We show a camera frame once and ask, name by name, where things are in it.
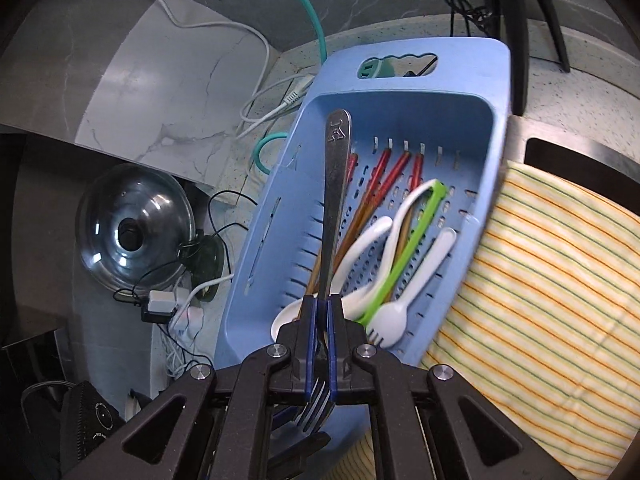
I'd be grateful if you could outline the white power strip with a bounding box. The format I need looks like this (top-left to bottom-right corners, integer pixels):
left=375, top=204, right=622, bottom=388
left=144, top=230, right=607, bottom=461
left=167, top=307, right=206, bottom=336

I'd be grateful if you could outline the black cable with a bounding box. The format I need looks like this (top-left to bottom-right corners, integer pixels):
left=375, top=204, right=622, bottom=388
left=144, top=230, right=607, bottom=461
left=112, top=190, right=261, bottom=311

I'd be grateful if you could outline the white cable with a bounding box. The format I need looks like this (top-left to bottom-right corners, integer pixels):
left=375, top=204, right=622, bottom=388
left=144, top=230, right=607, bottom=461
left=65, top=0, right=321, bottom=136

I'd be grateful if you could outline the grey power adapter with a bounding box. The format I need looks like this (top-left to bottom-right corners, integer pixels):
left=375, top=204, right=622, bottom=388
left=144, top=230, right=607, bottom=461
left=141, top=290, right=180, bottom=323

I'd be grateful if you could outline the green plastic spoon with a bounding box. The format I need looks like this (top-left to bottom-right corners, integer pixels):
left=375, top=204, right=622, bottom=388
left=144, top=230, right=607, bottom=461
left=356, top=180, right=448, bottom=326

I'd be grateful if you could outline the black tripod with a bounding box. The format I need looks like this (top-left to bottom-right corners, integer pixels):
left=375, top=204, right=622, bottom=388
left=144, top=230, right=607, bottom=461
left=445, top=0, right=573, bottom=116

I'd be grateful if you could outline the white plastic fork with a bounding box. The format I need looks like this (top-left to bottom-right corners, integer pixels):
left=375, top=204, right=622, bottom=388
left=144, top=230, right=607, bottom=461
left=367, top=226, right=458, bottom=348

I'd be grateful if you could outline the metal fork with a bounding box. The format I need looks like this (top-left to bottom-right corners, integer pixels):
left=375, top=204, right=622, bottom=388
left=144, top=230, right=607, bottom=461
left=295, top=109, right=353, bottom=433

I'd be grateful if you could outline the dark green round object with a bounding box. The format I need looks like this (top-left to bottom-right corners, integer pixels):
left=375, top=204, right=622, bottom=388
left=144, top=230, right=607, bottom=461
left=180, top=237, right=226, bottom=303

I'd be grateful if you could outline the glass pot lid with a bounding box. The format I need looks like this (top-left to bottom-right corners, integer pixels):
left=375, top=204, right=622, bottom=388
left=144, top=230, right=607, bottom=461
left=76, top=162, right=197, bottom=293

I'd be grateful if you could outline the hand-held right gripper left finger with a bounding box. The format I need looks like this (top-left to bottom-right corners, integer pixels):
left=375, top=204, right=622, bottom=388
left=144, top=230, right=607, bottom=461
left=62, top=296, right=318, bottom=480

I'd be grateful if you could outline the black electronic device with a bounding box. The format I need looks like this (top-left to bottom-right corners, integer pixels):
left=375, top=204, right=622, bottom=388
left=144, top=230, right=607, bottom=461
left=60, top=380, right=126, bottom=471

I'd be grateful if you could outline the yellow striped cloth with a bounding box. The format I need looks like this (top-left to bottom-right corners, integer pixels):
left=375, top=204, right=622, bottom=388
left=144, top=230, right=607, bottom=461
left=320, top=160, right=640, bottom=480

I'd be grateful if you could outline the teal cable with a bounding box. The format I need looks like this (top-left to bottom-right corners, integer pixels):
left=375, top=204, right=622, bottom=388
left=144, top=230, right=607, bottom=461
left=235, top=0, right=328, bottom=176

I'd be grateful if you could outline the blue plastic drainer basket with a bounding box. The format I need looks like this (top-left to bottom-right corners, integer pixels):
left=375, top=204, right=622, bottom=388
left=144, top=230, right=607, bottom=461
left=214, top=39, right=512, bottom=461

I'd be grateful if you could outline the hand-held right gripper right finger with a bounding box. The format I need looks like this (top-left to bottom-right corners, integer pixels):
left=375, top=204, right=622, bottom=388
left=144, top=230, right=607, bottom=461
left=327, top=296, right=576, bottom=480

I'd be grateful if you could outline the white plastic spoon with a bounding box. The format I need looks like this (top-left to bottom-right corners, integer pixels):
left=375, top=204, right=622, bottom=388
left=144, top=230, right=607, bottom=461
left=270, top=216, right=393, bottom=341
left=345, top=180, right=441, bottom=318

